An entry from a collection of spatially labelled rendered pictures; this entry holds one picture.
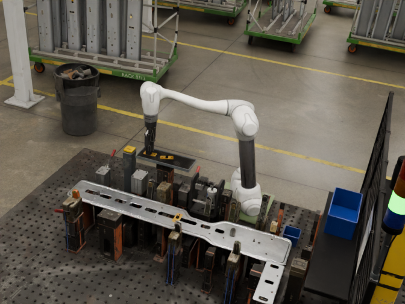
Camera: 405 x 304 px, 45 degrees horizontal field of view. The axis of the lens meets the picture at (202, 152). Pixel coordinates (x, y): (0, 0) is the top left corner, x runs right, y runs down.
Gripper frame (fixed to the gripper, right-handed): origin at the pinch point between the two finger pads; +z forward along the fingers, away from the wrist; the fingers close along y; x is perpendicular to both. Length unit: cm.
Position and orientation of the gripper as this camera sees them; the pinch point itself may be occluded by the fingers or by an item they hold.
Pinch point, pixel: (149, 148)
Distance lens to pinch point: 313.7
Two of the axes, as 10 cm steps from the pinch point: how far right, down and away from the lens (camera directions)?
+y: -3.2, 4.8, -8.2
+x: 9.5, 2.3, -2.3
